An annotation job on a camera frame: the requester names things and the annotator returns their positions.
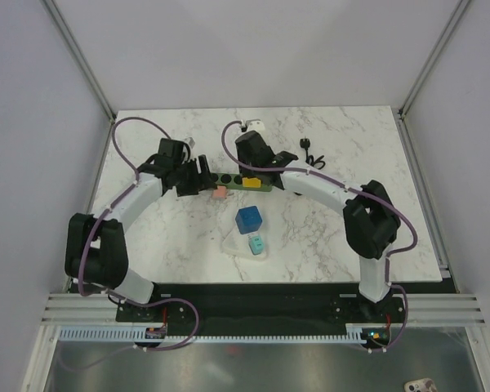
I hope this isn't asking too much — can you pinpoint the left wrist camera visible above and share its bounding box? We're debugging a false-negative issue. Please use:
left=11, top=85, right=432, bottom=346
left=184, top=137, right=195, bottom=149

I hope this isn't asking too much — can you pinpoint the teal plug adapter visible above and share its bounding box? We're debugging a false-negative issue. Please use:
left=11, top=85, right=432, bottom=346
left=247, top=233, right=265, bottom=256

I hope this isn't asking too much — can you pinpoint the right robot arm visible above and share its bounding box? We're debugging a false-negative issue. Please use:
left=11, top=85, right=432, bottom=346
left=235, top=131, right=401, bottom=322

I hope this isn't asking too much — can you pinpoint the yellow cube socket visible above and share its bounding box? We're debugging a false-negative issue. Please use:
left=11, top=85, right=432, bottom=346
left=242, top=177, right=262, bottom=189

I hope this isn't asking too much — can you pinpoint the aluminium frame rail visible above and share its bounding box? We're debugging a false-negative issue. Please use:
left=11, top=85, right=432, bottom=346
left=40, top=292, right=122, bottom=326

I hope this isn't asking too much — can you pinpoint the pink plug adapter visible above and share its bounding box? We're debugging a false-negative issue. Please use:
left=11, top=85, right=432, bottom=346
left=212, top=185, right=228, bottom=199

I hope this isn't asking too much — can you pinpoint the white cable duct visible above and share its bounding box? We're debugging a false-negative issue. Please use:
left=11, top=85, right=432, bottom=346
left=58, top=324, right=391, bottom=345

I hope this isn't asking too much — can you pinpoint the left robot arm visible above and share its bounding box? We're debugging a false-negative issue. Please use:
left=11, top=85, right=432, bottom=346
left=65, top=138, right=216, bottom=321

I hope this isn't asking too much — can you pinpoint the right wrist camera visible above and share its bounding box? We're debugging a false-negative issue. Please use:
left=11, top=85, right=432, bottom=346
left=240, top=119, right=265, bottom=132

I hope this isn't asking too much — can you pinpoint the white triangular power strip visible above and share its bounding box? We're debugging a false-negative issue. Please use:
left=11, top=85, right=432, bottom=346
left=221, top=227, right=268, bottom=261

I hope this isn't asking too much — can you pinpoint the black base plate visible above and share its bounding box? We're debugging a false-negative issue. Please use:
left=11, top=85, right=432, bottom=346
left=116, top=278, right=457, bottom=335

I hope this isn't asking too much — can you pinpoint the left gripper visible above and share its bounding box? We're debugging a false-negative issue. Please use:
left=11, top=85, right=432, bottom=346
left=174, top=156, right=217, bottom=198

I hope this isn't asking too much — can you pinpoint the green power strip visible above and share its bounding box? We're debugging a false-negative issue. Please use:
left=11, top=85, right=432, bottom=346
left=212, top=172, right=273, bottom=193

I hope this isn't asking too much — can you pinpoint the blue cube socket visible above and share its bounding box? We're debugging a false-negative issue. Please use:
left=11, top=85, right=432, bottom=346
left=235, top=206, right=263, bottom=234

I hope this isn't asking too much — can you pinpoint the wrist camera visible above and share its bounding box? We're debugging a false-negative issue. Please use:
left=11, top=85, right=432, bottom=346
left=240, top=119, right=265, bottom=132
left=184, top=137, right=195, bottom=149

